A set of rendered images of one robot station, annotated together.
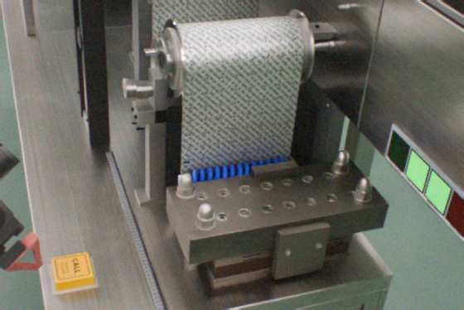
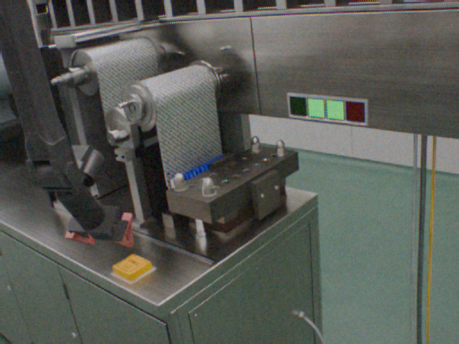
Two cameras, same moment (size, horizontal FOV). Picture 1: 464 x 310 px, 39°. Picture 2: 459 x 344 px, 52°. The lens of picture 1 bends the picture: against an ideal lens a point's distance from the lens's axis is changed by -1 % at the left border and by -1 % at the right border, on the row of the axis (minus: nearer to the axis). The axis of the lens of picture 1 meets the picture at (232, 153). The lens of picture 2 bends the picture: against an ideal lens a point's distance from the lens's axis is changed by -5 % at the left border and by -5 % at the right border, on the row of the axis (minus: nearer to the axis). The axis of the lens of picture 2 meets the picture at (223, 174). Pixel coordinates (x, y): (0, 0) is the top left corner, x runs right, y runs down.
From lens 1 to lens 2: 0.57 m
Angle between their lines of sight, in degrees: 25
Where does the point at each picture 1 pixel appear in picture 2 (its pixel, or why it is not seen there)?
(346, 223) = (282, 169)
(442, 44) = (303, 29)
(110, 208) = not seen: hidden behind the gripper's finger
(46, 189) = (67, 245)
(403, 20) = (271, 31)
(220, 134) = (183, 148)
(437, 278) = not seen: hidden behind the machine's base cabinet
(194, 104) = (164, 128)
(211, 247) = (220, 205)
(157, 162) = (142, 189)
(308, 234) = (269, 179)
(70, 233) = (108, 255)
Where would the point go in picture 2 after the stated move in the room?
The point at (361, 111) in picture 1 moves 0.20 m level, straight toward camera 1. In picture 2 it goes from (259, 103) to (282, 118)
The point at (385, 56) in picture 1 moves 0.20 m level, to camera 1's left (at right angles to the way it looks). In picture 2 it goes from (265, 59) to (203, 72)
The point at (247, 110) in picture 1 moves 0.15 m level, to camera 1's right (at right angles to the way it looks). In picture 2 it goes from (193, 126) to (238, 115)
